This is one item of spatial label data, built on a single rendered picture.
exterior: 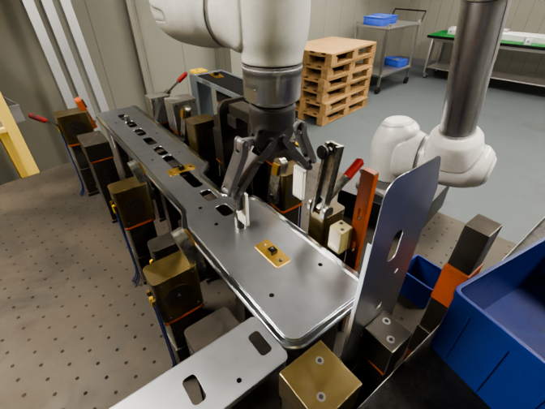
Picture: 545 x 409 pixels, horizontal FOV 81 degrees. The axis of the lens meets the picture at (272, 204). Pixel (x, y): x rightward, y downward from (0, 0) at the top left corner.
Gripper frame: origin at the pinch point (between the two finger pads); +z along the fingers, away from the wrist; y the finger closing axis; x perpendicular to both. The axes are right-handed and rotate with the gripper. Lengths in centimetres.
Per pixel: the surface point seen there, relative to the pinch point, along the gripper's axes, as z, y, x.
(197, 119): 5, -15, -63
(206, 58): 36, -139, -296
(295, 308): 13.3, 5.4, 13.9
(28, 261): 43, 50, -72
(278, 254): 13.0, -0.7, 1.2
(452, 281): 4.0, -13.5, 30.5
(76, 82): 26, -3, -235
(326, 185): 0.4, -13.9, 1.1
